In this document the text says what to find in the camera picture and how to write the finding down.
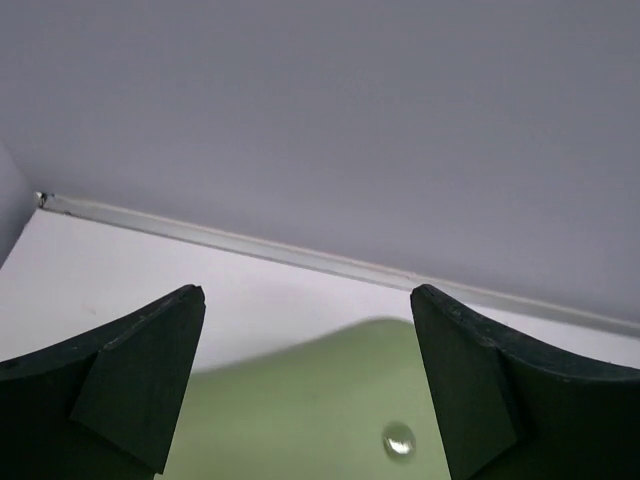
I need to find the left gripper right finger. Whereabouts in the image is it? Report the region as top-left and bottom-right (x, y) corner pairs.
(410, 285), (639, 479)

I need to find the green hard-shell suitcase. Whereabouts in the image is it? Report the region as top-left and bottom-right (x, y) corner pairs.
(164, 318), (449, 480)

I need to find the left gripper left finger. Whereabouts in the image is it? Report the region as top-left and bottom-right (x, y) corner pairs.
(1, 285), (206, 479)

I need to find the metal table edge rail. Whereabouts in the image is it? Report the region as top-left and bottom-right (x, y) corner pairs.
(35, 192), (639, 338)

